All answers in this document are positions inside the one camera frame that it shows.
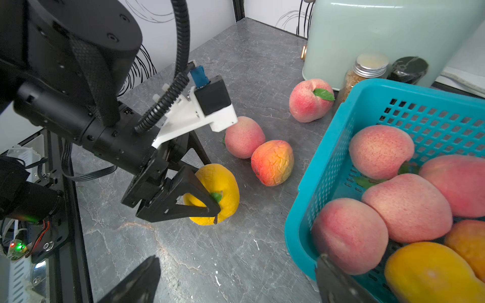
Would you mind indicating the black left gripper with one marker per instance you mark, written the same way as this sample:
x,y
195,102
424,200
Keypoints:
x,y
183,196

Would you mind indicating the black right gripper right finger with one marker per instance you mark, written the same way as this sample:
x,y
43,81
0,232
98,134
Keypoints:
x,y
336,286

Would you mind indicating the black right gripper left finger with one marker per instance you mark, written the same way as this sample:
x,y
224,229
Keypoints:
x,y
139,286

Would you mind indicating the yellow peach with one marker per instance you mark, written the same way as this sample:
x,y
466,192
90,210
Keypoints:
x,y
431,272
222,185

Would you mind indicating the orange wrinkled peach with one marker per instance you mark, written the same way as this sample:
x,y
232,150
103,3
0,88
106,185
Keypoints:
x,y
466,238
273,162

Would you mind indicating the pink peach front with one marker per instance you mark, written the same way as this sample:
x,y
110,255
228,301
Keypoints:
x,y
411,207

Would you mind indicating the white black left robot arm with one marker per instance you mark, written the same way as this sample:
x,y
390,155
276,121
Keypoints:
x,y
63,64

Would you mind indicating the mint green toaster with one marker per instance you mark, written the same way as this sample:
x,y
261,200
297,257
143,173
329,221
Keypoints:
x,y
435,31

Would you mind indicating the glass spice jar silver lid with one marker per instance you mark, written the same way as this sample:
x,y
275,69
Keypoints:
x,y
366,66

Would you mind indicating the small dark jar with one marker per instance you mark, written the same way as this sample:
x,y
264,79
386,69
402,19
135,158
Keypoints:
x,y
408,70

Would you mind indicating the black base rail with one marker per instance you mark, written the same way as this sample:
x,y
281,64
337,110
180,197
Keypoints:
x,y
43,256

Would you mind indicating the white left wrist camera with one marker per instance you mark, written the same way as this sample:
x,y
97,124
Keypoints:
x,y
207,103

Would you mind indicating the black corner frame post left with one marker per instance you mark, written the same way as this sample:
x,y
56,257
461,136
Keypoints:
x,y
239,9

